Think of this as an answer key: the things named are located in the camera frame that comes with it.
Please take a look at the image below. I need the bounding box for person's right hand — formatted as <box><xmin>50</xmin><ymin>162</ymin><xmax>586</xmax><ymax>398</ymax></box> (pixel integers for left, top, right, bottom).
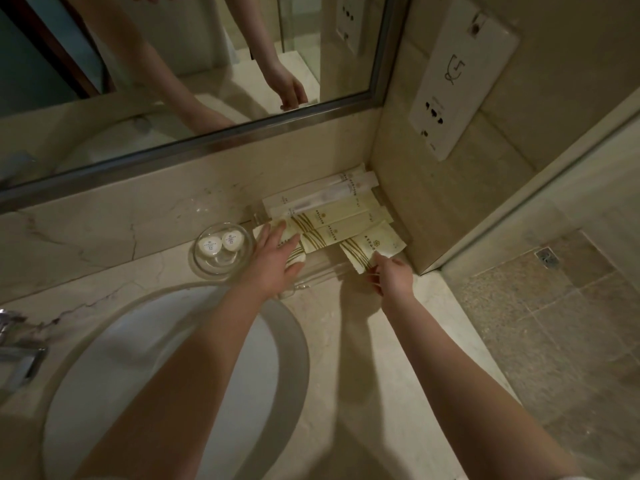
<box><xmin>367</xmin><ymin>252</ymin><xmax>415</xmax><ymax>311</ymax></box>

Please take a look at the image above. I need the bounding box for person's left hand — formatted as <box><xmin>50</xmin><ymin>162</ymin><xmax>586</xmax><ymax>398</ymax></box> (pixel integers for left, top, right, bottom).
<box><xmin>234</xmin><ymin>220</ymin><xmax>306</xmax><ymax>299</ymax></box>

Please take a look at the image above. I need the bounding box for cream gold-striped amenity packet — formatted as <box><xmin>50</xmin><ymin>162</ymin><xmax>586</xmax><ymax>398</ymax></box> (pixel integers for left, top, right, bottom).
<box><xmin>339</xmin><ymin>221</ymin><xmax>407</xmax><ymax>276</ymax></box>
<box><xmin>252</xmin><ymin>221</ymin><xmax>307</xmax><ymax>268</ymax></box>
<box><xmin>299</xmin><ymin>207</ymin><xmax>392</xmax><ymax>254</ymax></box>
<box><xmin>284</xmin><ymin>190</ymin><xmax>387</xmax><ymax>234</ymax></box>

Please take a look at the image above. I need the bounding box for person's right forearm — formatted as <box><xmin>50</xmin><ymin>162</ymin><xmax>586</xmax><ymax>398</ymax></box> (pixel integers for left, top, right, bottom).
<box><xmin>381</xmin><ymin>297</ymin><xmax>587</xmax><ymax>480</ymax></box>

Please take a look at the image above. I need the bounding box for person's left forearm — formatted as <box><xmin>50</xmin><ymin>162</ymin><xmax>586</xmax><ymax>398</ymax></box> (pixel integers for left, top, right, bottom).
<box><xmin>75</xmin><ymin>290</ymin><xmax>281</xmax><ymax>480</ymax></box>

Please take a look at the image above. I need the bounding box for white toothbrush packet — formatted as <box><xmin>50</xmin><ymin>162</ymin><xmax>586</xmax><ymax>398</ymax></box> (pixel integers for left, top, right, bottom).
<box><xmin>262</xmin><ymin>166</ymin><xmax>364</xmax><ymax>211</ymax></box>
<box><xmin>269</xmin><ymin>171</ymin><xmax>377</xmax><ymax>220</ymax></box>

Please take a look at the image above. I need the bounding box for clear acrylic tray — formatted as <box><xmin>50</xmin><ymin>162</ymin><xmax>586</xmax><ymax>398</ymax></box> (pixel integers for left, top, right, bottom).
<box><xmin>251</xmin><ymin>209</ymin><xmax>366</xmax><ymax>301</ymax></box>

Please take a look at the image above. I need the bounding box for clear glass dish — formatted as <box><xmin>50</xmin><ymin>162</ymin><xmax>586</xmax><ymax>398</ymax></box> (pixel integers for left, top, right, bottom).
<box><xmin>188</xmin><ymin>222</ymin><xmax>254</xmax><ymax>282</ymax></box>

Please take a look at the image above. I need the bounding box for white sink basin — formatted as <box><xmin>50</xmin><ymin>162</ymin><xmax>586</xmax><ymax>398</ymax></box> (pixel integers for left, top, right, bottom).
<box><xmin>42</xmin><ymin>284</ymin><xmax>311</xmax><ymax>480</ymax></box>

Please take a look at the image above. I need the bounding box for glass shower partition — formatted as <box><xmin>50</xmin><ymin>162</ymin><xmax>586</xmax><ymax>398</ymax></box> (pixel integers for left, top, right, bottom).
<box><xmin>420</xmin><ymin>92</ymin><xmax>640</xmax><ymax>276</ymax></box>

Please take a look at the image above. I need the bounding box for chrome faucet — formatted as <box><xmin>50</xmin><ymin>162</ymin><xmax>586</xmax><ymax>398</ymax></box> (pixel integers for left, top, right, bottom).
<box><xmin>0</xmin><ymin>309</ymin><xmax>49</xmax><ymax>391</ymax></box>

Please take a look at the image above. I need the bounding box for metal-framed wall mirror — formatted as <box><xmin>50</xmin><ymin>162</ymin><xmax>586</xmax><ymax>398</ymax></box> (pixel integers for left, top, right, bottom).
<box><xmin>0</xmin><ymin>0</ymin><xmax>414</xmax><ymax>214</ymax></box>

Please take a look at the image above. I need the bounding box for white wall socket panel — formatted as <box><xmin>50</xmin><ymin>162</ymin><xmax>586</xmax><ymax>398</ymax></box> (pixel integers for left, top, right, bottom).
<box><xmin>407</xmin><ymin>0</ymin><xmax>521</xmax><ymax>163</ymax></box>

